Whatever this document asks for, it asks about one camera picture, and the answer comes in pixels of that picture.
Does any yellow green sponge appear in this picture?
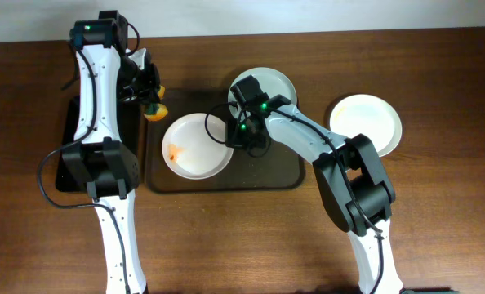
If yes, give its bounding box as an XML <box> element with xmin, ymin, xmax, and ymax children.
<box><xmin>144</xmin><ymin>86</ymin><xmax>168</xmax><ymax>122</ymax></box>

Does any grey-white plate with sauce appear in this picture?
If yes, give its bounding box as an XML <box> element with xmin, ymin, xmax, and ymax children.
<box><xmin>227</xmin><ymin>67</ymin><xmax>299</xmax><ymax>118</ymax></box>

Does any white plate with sauce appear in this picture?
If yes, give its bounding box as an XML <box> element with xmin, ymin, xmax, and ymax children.
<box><xmin>161</xmin><ymin>113</ymin><xmax>234</xmax><ymax>180</ymax></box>

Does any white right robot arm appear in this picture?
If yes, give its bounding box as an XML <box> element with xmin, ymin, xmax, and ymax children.
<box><xmin>225</xmin><ymin>75</ymin><xmax>404</xmax><ymax>293</ymax></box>

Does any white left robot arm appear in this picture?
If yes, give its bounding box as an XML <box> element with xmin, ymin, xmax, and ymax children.
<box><xmin>61</xmin><ymin>11</ymin><xmax>164</xmax><ymax>293</ymax></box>

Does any brown plastic tray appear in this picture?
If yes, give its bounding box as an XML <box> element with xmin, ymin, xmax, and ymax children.
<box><xmin>144</xmin><ymin>89</ymin><xmax>305</xmax><ymax>194</ymax></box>

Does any black plastic tray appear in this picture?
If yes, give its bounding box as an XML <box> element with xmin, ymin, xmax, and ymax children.
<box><xmin>56</xmin><ymin>96</ymin><xmax>141</xmax><ymax>193</ymax></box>

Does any white plate at side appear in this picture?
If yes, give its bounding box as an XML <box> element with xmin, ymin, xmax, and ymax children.
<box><xmin>328</xmin><ymin>94</ymin><xmax>403</xmax><ymax>157</ymax></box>

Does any black object bottom edge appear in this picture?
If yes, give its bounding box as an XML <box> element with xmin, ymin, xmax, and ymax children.
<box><xmin>400</xmin><ymin>288</ymin><xmax>460</xmax><ymax>294</ymax></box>

